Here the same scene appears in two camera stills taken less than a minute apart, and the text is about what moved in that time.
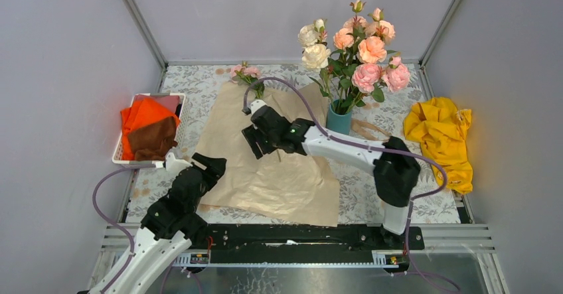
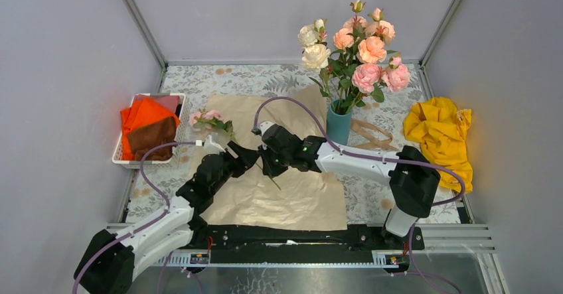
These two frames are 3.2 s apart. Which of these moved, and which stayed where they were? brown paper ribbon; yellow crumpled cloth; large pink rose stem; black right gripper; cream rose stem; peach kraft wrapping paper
Moved: black right gripper; peach kraft wrapping paper
Stayed: brown paper ribbon; cream rose stem; yellow crumpled cloth; large pink rose stem
